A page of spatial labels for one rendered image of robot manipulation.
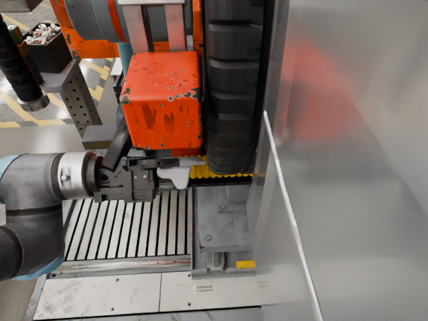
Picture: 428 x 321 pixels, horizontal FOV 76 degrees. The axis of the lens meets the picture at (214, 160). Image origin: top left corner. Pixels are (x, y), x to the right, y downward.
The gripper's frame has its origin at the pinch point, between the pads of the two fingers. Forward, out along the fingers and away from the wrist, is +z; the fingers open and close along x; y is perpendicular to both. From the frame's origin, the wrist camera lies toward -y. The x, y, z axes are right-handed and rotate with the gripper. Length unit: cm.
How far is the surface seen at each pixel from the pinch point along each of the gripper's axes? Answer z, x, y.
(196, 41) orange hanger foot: 0, -50, -41
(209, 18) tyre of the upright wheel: 1.9, 27.5, -14.0
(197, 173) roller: -0.9, -13.4, 4.0
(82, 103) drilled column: -56, -83, -26
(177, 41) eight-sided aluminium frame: -1.5, 22.2, -13.9
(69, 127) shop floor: -74, -107, -17
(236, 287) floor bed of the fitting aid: 10, -35, 44
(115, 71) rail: -36, -73, -38
